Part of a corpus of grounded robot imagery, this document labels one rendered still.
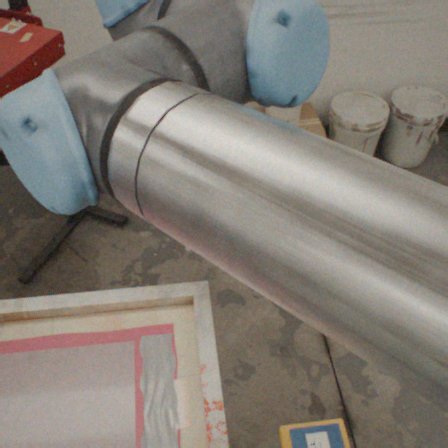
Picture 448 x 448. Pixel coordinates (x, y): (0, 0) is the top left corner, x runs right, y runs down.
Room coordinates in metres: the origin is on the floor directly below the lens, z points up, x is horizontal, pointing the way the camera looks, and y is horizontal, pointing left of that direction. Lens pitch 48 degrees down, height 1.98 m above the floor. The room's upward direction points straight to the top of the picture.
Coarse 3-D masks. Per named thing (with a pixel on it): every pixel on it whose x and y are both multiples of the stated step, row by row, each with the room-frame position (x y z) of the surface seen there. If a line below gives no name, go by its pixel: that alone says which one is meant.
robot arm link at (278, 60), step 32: (192, 0) 0.36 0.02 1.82; (224, 0) 0.33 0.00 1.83; (256, 0) 0.33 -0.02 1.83; (288, 0) 0.32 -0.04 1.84; (192, 32) 0.30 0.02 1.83; (224, 32) 0.30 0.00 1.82; (256, 32) 0.30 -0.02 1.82; (288, 32) 0.30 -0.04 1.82; (320, 32) 0.33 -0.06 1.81; (224, 64) 0.29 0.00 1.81; (256, 64) 0.29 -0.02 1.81; (288, 64) 0.30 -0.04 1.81; (320, 64) 0.32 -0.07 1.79; (224, 96) 0.28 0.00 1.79; (256, 96) 0.30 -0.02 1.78; (288, 96) 0.29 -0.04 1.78
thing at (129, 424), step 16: (128, 416) 0.42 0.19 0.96; (0, 432) 0.39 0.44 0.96; (16, 432) 0.39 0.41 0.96; (32, 432) 0.39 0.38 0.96; (48, 432) 0.39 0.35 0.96; (64, 432) 0.39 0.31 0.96; (80, 432) 0.39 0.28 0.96; (96, 432) 0.39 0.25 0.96; (112, 432) 0.39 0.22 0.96; (128, 432) 0.39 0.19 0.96
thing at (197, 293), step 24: (144, 288) 0.71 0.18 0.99; (168, 288) 0.71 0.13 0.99; (192, 288) 0.71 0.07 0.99; (0, 312) 0.64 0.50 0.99; (24, 312) 0.65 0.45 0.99; (48, 312) 0.65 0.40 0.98; (72, 312) 0.66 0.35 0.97; (96, 312) 0.67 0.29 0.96; (216, 360) 0.53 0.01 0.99; (216, 384) 0.47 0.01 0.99; (216, 408) 0.42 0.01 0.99; (216, 432) 0.37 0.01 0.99
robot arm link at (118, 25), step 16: (96, 0) 0.39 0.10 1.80; (112, 0) 0.38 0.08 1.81; (128, 0) 0.38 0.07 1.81; (144, 0) 0.38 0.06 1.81; (160, 0) 0.38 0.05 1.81; (112, 16) 0.38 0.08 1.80; (128, 16) 0.38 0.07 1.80; (144, 16) 0.38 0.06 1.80; (112, 32) 0.39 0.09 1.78; (128, 32) 0.38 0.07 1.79
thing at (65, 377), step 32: (0, 352) 0.56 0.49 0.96; (32, 352) 0.56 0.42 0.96; (64, 352) 0.56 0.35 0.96; (96, 352) 0.56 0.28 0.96; (128, 352) 0.56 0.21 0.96; (0, 384) 0.49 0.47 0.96; (32, 384) 0.49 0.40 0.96; (64, 384) 0.49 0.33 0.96; (96, 384) 0.49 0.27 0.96; (128, 384) 0.49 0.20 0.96; (0, 416) 0.42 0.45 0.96; (32, 416) 0.42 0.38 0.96; (64, 416) 0.42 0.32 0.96; (96, 416) 0.42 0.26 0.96
